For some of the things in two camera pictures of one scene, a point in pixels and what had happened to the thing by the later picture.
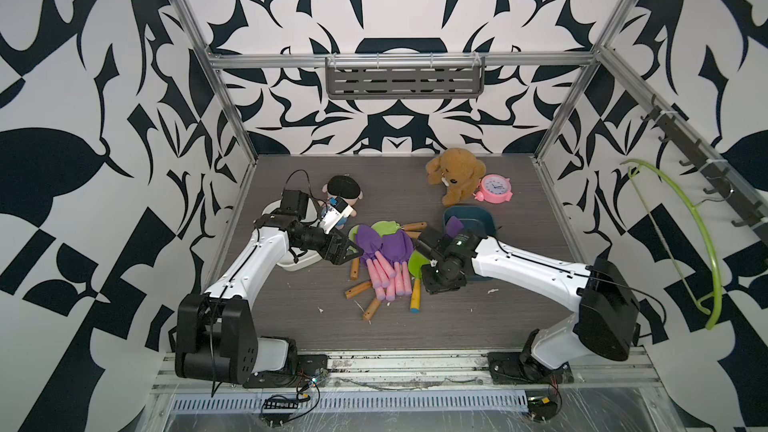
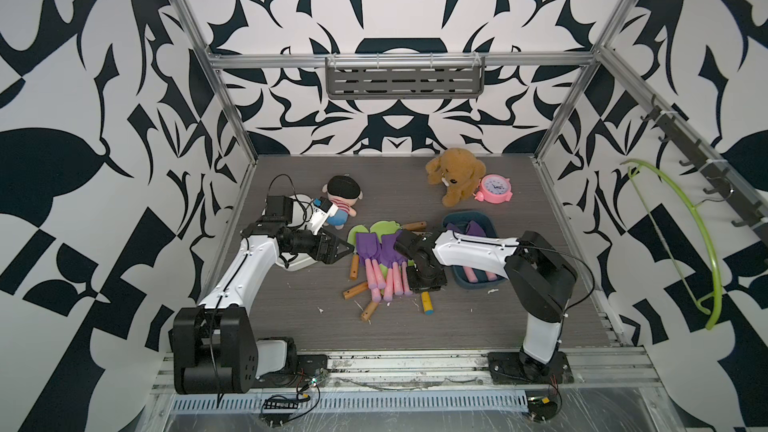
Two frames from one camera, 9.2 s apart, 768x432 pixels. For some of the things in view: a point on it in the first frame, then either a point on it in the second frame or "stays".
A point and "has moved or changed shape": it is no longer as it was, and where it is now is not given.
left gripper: x=337 y=258 stays
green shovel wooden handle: x=383 y=228 stays
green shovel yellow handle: x=417 y=259 has moved or changed shape
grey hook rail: x=752 y=209 stays
